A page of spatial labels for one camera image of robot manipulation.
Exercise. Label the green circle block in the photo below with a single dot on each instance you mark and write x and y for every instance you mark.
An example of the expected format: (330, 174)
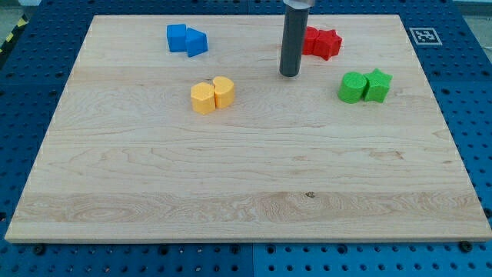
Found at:
(352, 87)

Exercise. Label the red star block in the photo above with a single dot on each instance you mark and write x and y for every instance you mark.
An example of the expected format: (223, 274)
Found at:
(327, 44)

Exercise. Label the green star block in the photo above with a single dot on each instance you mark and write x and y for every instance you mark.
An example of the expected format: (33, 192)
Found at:
(377, 87)

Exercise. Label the yellow heart block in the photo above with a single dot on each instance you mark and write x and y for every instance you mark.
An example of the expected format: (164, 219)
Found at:
(224, 91)

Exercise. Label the yellow hexagon block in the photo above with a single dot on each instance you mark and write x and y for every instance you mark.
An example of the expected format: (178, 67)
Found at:
(202, 98)

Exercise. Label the wooden board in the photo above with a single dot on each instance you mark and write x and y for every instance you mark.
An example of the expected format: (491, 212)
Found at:
(126, 159)

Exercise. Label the blue triangle block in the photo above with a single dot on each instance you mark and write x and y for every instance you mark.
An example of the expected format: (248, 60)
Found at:
(196, 42)

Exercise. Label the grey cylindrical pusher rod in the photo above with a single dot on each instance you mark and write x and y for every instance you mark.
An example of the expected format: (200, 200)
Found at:
(295, 24)

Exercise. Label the blue cube block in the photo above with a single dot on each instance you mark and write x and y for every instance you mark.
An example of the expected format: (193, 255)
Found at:
(176, 37)

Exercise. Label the white fiducial marker tag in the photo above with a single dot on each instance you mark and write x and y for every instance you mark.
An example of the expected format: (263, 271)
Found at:
(425, 36)

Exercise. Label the silver rod mount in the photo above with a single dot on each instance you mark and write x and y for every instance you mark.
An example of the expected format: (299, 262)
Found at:
(300, 4)

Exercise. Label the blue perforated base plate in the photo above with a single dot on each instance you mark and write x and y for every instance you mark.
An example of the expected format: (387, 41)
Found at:
(34, 74)

